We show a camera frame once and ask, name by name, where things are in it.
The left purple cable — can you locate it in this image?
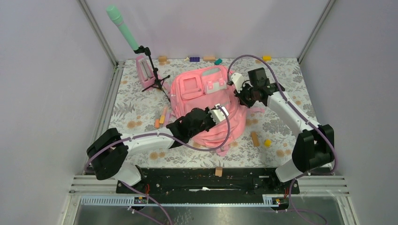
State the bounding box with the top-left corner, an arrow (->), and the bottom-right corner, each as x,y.
84,105 -> 231,174

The pink school backpack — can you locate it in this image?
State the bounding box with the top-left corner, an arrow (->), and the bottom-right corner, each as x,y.
169,66 -> 265,157

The mint green microphone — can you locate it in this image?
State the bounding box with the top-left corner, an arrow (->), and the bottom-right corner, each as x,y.
106,5 -> 139,51

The tan wooden block rear left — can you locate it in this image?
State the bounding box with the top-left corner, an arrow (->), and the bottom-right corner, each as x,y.
158,55 -> 168,62

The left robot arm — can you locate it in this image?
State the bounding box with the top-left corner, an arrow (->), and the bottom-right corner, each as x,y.
86,105 -> 229,193

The yellow block near backpack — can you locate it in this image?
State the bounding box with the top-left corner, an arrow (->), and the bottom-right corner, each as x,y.
264,139 -> 272,147

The teal toy block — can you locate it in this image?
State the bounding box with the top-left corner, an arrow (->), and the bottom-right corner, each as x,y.
214,59 -> 223,66

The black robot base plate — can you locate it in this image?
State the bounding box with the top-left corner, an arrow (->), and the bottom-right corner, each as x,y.
134,167 -> 300,201

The tan block near backpack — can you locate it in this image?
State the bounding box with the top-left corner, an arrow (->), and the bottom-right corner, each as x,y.
251,131 -> 260,147

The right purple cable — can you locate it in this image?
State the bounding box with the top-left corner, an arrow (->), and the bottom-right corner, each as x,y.
227,54 -> 339,174

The wooden block on base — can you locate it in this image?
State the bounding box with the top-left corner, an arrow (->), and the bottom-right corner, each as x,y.
214,166 -> 223,177

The long tan wooden block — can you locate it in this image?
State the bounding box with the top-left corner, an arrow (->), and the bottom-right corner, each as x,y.
203,56 -> 216,62

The purple cable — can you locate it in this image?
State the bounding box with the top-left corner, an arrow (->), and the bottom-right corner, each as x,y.
84,105 -> 231,174
227,54 -> 339,174

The purple toy block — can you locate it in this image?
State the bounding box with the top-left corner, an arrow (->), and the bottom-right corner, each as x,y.
189,57 -> 200,62

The grey slotted cable duct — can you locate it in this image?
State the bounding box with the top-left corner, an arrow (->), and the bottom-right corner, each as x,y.
80,195 -> 289,207

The black microphone tripod stand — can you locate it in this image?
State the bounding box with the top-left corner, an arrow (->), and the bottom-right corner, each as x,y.
133,45 -> 170,102

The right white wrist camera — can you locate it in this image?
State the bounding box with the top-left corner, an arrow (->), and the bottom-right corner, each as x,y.
228,72 -> 244,93

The pink metronome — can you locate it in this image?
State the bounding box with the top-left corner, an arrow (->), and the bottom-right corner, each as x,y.
136,55 -> 170,95

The yellow toy block rear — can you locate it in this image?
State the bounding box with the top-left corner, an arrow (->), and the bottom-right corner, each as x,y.
262,55 -> 272,61

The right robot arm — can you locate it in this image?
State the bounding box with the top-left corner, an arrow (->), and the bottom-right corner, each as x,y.
230,67 -> 335,193

